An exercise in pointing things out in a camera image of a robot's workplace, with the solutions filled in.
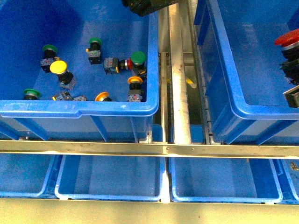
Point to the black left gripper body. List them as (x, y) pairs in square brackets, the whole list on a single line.
[(146, 7)]

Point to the yellow mushroom push button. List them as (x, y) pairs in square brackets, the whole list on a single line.
[(65, 77)]

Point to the red mushroom push button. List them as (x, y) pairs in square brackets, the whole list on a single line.
[(289, 43)]

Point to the blue bin with buttons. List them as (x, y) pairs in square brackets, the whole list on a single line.
[(27, 25)]

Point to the green push button right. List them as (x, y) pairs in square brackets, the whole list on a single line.
[(138, 59)]

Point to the green push button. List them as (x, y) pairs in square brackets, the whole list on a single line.
[(31, 94), (49, 56), (94, 51), (138, 59)]

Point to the green push button middle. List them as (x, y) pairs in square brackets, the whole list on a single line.
[(94, 51)]

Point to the yellow push button right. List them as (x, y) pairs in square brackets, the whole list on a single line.
[(135, 89)]

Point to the yellow push button front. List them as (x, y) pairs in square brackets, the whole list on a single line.
[(103, 97)]

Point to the green push button left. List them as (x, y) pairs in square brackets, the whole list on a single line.
[(49, 56)]

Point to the loose contact block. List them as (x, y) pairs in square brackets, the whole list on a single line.
[(79, 98)]

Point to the yellow push button lying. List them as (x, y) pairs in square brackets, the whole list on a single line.
[(62, 96)]

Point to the blue target bin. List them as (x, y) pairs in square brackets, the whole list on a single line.
[(241, 66)]

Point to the green push button front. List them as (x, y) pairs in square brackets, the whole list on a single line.
[(31, 94)]

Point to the lower blue bin far left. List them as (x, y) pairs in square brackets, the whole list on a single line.
[(29, 175)]

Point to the lower blue bin far right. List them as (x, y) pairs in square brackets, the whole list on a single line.
[(288, 176)]

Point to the metal roller rack frame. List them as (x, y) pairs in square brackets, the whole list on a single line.
[(175, 25)]

